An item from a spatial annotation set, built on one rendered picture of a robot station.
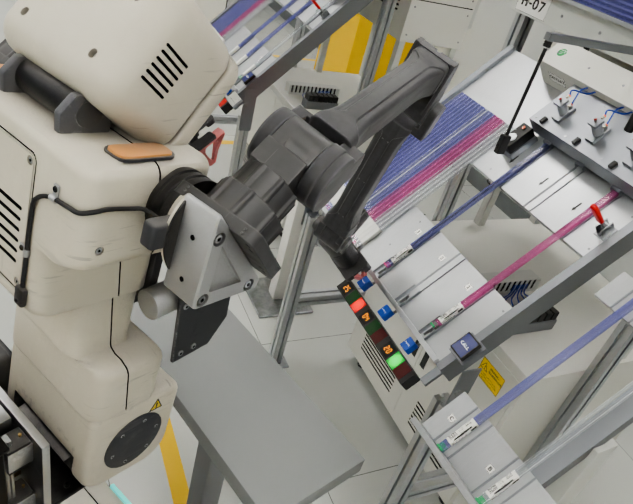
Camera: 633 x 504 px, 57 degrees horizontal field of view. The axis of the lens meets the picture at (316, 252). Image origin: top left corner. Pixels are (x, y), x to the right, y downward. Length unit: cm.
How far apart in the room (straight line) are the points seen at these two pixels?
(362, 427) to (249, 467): 98
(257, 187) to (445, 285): 83
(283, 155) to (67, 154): 21
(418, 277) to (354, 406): 83
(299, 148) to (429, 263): 82
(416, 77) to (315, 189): 30
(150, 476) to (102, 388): 100
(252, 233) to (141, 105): 18
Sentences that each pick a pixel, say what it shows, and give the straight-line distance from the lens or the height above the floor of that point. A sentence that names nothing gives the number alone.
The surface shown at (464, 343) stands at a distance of 124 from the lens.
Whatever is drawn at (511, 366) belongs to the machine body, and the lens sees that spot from 157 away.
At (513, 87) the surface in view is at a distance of 173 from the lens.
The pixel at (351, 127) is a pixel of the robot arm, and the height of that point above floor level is 127.
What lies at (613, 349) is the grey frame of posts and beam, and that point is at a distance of 162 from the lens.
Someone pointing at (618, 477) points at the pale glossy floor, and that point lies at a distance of 247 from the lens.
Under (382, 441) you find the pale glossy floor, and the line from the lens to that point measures 206.
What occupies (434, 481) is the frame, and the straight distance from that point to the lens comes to 161.
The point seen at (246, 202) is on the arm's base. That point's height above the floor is 122.
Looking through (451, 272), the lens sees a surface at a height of 82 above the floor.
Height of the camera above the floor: 152
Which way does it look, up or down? 33 degrees down
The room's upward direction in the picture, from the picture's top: 16 degrees clockwise
